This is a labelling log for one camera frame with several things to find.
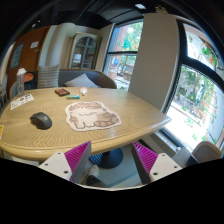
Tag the small pink white object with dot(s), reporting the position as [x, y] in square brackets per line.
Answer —
[83, 91]

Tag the light grey pillow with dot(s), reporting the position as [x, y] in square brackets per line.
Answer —
[81, 81]

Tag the black red small box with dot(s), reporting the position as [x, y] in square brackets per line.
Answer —
[62, 92]

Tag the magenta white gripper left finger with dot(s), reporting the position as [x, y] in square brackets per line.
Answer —
[69, 165]

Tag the dark grey computer mouse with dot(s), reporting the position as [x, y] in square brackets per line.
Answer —
[41, 121]

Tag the beige chair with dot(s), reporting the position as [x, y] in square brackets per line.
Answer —
[206, 151]

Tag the arched glass cabinet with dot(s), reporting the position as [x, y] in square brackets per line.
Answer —
[84, 51]

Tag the striped grey cushion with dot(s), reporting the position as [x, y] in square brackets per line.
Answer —
[48, 76]

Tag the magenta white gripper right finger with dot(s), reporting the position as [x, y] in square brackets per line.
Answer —
[152, 166]

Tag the clear water bottle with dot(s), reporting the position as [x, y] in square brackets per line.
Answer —
[20, 81]

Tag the grey sneaker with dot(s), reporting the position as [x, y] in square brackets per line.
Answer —
[92, 175]

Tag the black round table base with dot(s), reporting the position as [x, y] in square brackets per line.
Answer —
[108, 160]

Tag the green blue small tube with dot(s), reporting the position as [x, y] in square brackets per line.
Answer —
[73, 97]

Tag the white printed leaflet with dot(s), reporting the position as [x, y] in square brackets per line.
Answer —
[21, 100]

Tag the grey sofa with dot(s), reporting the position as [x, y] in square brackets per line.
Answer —
[97, 77]

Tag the cat-shaped mouse pad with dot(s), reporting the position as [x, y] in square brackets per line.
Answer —
[88, 116]

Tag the round orange side table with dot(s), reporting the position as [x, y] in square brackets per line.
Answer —
[28, 77]

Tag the orange wooden door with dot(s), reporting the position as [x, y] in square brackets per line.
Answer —
[25, 53]

